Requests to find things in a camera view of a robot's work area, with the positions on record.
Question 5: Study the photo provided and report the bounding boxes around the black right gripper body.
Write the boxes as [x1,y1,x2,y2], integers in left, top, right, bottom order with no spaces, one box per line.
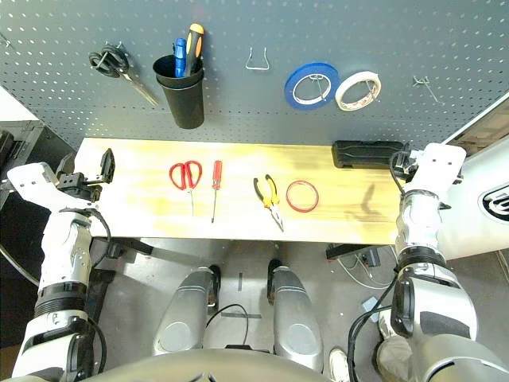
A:
[390,150,419,182]

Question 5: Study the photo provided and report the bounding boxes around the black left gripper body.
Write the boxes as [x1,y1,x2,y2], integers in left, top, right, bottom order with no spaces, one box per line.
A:
[54,170,103,205]

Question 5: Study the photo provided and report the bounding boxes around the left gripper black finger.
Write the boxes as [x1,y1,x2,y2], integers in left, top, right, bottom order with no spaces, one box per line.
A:
[99,147,117,185]
[56,154,76,177]

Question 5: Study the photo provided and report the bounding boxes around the red handled scissors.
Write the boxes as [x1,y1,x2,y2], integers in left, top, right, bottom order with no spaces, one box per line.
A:
[169,159,204,217]

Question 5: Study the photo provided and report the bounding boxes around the red handled screwdriver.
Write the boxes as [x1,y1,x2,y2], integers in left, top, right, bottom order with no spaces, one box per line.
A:
[210,159,224,224]

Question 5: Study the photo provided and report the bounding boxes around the red tape roll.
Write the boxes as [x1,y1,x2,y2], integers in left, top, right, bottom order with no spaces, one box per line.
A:
[285,179,321,213]

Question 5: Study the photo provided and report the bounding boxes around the orange and black pliers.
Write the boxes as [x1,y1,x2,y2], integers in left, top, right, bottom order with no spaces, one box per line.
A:
[253,173,286,232]

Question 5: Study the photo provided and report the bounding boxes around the grey perforated pegboard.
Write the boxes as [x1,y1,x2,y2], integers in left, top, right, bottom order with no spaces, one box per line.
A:
[0,0,509,165]

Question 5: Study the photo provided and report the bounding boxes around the black plastic tool case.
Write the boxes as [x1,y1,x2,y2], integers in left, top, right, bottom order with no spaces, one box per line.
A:
[332,139,411,170]

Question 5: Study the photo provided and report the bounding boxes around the black ribbed equipment case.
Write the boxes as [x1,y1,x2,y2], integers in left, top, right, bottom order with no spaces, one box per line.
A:
[0,118,45,208]

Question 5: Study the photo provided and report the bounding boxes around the white tape roll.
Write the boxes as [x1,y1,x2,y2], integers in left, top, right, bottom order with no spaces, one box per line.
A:
[334,71,383,112]

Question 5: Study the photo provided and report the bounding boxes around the black plastic cup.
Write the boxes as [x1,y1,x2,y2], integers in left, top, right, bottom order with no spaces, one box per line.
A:
[153,54,206,130]

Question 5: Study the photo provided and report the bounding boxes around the blue tape roll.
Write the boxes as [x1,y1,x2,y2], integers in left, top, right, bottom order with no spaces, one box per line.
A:
[283,60,340,111]

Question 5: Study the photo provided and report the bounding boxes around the grey foot pedal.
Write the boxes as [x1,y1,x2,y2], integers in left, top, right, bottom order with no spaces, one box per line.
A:
[361,295,383,313]

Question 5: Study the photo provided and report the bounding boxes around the orange and black screwdriver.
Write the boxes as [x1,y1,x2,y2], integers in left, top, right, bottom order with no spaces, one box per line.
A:
[183,22,206,77]

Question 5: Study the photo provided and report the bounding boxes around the silver left robot leg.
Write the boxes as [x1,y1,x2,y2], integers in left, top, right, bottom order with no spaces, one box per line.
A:
[152,263,222,357]

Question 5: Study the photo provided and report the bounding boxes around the silver robot leg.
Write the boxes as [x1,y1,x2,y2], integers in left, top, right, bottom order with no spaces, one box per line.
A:
[152,263,222,357]
[266,258,325,373]

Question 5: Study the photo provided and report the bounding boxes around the silver right robot leg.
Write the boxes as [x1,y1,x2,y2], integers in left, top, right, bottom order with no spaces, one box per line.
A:
[266,258,325,373]

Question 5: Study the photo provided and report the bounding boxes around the khaki trouser leg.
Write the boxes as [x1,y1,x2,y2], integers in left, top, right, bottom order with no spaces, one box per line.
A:
[375,310,415,382]

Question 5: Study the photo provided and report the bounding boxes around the white sneaker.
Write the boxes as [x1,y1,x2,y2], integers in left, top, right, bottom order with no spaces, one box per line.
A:
[328,346,352,382]

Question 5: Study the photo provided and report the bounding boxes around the grey robot torso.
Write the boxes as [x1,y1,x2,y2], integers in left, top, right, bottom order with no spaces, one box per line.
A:
[79,347,332,382]

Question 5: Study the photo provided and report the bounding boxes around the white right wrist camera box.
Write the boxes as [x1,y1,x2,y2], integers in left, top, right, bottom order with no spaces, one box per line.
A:
[405,143,467,197]

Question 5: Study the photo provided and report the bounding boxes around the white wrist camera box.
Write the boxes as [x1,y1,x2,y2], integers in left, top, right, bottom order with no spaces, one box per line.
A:
[6,162,57,201]
[405,143,467,197]

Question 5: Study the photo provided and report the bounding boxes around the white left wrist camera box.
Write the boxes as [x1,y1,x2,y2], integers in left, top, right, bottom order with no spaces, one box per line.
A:
[6,162,57,201]

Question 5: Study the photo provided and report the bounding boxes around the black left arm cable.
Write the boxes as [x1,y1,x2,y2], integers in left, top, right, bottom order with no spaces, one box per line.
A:
[59,205,113,271]

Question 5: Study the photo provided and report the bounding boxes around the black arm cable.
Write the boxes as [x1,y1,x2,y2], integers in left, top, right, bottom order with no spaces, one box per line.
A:
[346,254,402,382]
[59,205,113,271]

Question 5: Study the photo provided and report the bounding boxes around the black handled scissors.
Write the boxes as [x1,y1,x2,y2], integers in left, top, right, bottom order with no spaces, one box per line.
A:
[88,44,162,108]

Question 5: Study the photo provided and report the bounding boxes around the white floor cables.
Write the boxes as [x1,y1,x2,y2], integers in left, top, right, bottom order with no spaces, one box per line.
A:
[340,253,399,290]

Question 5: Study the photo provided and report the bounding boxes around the blue handled screwdriver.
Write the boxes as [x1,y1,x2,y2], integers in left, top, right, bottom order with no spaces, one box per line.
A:
[173,37,188,78]

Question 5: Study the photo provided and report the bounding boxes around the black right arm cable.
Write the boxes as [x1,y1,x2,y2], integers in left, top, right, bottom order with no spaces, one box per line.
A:
[346,254,402,382]

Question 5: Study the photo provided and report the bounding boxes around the bent wire pliers holder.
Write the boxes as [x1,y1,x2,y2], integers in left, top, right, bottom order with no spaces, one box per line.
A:
[244,46,272,72]

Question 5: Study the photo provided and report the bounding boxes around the thin black floor cable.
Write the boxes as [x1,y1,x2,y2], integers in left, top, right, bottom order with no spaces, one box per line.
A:
[204,303,250,352]

